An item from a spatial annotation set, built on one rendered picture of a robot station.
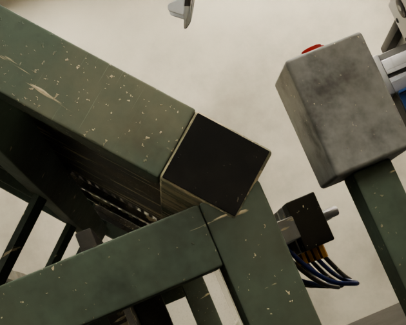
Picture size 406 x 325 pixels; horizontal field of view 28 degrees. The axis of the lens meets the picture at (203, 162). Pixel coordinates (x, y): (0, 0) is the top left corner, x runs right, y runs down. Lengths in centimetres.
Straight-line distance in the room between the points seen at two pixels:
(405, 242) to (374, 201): 7
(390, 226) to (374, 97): 18
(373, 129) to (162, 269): 35
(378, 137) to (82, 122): 41
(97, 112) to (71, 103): 4
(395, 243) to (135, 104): 41
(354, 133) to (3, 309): 53
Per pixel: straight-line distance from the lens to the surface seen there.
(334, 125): 113
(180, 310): 548
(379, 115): 115
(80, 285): 108
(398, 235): 116
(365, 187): 115
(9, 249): 195
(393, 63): 174
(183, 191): 109
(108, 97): 112
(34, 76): 114
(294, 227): 138
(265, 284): 109
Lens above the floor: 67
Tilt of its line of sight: 9 degrees up
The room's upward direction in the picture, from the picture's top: 23 degrees counter-clockwise
